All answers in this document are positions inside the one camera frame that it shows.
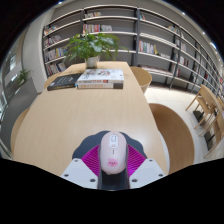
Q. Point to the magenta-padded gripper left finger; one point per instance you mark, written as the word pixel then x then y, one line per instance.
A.
pixel 78 172

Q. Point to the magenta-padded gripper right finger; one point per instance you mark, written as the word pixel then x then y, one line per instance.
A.
pixel 148 172

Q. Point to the pale pink computer mouse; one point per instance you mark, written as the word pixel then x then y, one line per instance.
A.
pixel 113 153

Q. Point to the white book with red spine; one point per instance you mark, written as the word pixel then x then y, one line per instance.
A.
pixel 100 86

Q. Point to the black book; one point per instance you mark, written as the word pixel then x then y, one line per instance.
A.
pixel 65 81

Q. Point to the white illustrated book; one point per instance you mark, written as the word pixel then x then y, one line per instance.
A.
pixel 101 75

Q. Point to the green plant on counter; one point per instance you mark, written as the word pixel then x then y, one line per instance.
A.
pixel 23 76

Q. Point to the green potted plant, white pot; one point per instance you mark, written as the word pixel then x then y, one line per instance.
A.
pixel 90 46

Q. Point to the ceiling lights group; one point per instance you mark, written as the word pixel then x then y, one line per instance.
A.
pixel 212 45

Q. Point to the grey bookshelf unit with books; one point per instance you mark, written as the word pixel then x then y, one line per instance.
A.
pixel 160 26

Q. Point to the light wooden frame chairs group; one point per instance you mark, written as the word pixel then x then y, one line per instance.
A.
pixel 208 100

